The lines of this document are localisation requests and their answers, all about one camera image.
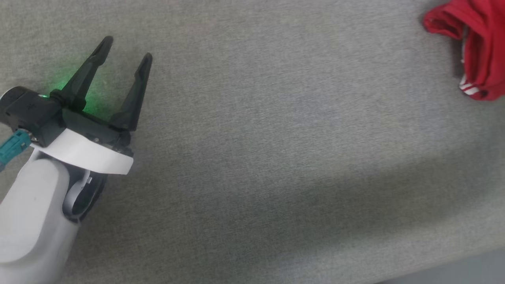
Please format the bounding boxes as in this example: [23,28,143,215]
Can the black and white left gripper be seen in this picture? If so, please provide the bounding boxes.
[30,35,153,176]

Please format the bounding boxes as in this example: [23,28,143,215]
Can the red and white striped garment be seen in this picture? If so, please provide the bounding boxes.
[423,0,505,101]

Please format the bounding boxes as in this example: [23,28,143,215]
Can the grey fabric sofa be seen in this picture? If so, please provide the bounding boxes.
[0,0,505,284]

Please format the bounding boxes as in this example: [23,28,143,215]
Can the teal cable connector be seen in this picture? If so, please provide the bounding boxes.
[0,130,32,166]

